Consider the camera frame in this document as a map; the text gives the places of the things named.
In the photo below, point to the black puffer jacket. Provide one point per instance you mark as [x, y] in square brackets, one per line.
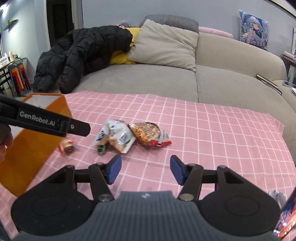
[77, 54]

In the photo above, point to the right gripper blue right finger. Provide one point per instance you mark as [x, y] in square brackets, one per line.
[189, 176]

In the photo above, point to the grey headrest cushion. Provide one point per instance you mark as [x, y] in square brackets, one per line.
[173, 21]

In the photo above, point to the white blue snack bag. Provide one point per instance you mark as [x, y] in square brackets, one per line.
[117, 134]

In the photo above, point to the anime poster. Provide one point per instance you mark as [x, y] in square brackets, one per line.
[253, 30]

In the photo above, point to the white shelf with books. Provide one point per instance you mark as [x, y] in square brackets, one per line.
[289, 57]

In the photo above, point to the beige sofa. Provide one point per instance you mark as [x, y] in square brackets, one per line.
[226, 74]

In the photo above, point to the smartphone on stand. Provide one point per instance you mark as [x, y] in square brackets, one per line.
[286, 221]

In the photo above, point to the pink blanket on sofa back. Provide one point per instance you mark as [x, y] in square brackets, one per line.
[215, 32]

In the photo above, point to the green white sausage stick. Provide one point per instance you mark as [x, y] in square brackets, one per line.
[102, 149]

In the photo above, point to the stacked coloured stools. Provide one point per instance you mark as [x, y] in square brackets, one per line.
[20, 79]

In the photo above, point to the dark book on sofa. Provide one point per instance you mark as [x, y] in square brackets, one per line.
[269, 83]

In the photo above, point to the small red clear candy packet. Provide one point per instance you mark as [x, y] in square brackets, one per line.
[66, 147]

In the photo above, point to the orange noodle snack bag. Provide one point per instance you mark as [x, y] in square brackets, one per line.
[150, 134]

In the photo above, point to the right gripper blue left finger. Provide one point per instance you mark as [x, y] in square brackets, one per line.
[102, 175]

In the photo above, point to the beige cushion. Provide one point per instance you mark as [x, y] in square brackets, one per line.
[158, 44]

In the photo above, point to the person's hand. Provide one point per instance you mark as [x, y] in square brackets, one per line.
[6, 140]

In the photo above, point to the orange cardboard box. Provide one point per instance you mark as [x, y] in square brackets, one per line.
[30, 149]

